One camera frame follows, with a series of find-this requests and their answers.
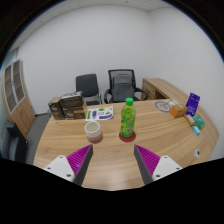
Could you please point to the black mesh office chair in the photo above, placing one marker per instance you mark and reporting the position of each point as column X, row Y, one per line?
column 138, row 91

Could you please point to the small blue packet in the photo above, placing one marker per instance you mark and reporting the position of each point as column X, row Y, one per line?
column 196, row 130

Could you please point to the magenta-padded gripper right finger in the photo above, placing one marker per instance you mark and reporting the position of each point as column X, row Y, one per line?
column 155, row 163

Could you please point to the small tan box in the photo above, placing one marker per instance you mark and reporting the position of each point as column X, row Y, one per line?
column 190, row 120

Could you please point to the small white round disc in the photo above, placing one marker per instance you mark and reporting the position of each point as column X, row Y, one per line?
column 197, row 153

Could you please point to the grey backpack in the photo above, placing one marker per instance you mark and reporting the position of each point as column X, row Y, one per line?
column 122, row 86

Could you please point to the brown open-flap cardboard box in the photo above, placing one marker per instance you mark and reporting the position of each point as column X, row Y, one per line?
column 75, row 112

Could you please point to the wooden side desk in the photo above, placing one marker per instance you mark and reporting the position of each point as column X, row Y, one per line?
column 160, row 88

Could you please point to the dark armchair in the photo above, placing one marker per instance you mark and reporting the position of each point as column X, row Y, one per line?
column 15, row 143

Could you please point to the purple box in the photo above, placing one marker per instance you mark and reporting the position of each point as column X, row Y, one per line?
column 193, row 104

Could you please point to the white and pink cup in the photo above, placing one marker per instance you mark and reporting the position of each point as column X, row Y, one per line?
column 93, row 131

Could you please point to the green drink bottle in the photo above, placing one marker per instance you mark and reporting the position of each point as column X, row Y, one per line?
column 127, row 121

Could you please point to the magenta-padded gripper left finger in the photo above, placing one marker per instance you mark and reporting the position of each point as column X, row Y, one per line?
column 71, row 163

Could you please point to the green box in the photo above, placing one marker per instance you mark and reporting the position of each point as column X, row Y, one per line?
column 199, row 121

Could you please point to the white sticker sheet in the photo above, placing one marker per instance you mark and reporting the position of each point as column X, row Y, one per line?
column 99, row 113

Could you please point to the wooden shelf cabinet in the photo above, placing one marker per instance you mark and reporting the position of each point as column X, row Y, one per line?
column 20, row 113

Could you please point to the flat round red coaster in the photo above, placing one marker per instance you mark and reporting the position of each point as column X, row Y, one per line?
column 127, row 139

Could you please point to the dark cardboard box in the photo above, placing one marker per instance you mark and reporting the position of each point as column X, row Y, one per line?
column 71, row 99

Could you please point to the black padded chair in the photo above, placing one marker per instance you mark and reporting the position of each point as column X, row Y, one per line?
column 87, row 85

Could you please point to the orange box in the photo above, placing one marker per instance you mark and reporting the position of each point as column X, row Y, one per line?
column 178, row 111

